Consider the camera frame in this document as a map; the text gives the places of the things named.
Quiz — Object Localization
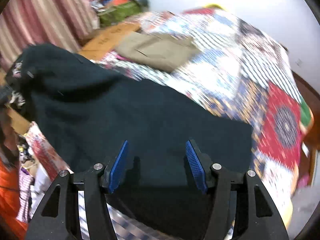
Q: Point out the dark navy pants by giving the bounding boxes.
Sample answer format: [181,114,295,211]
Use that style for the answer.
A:
[6,44,253,239]

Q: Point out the clothes pile on floor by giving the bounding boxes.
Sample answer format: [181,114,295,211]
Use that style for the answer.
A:
[17,136,50,223]

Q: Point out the colourful patchwork bed quilt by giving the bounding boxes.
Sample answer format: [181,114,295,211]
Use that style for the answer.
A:
[97,8,313,225]

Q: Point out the khaki folded pants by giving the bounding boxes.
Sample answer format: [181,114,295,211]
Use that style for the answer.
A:
[114,32,201,73]

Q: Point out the orange cardboard box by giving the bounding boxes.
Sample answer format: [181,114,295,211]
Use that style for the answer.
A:
[78,23,140,61]

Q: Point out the green storage bag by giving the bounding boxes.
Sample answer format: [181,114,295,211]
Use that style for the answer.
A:
[97,1,142,28]

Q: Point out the pink striped curtain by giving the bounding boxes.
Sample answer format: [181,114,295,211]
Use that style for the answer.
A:
[1,0,99,70]

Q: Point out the yellow curved headboard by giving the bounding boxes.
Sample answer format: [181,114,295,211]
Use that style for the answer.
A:
[204,3,223,10]

